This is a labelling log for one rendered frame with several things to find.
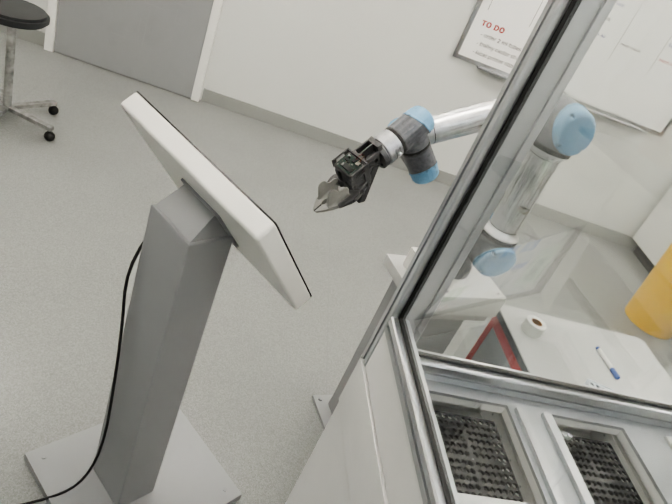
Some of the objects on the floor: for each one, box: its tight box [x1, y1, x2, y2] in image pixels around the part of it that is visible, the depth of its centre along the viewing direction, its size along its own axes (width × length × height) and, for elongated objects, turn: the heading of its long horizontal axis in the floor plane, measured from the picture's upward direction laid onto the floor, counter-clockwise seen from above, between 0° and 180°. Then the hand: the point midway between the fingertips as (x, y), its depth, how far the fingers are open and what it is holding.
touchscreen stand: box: [24, 203, 242, 504], centre depth 160 cm, size 50×45×102 cm
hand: (319, 209), depth 139 cm, fingers closed
